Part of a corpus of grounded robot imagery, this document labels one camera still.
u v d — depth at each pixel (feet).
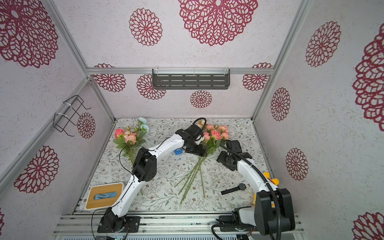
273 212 1.34
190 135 2.52
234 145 2.27
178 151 2.38
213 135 3.37
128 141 3.23
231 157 2.17
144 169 2.00
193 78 3.03
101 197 2.61
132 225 2.41
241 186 2.80
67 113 2.52
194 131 2.63
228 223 2.40
